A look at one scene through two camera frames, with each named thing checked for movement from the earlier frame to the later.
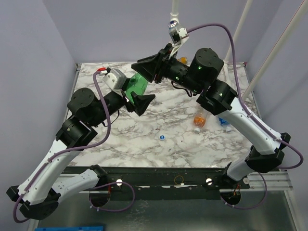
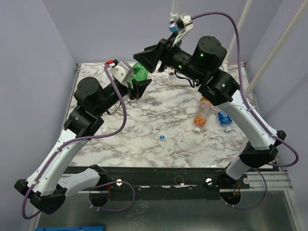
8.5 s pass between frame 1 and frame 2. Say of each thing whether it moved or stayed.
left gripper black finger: moved
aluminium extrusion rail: stayed
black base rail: stayed
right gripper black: moved
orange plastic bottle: stayed
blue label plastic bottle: stayed
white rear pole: stayed
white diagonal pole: stayed
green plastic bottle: moved
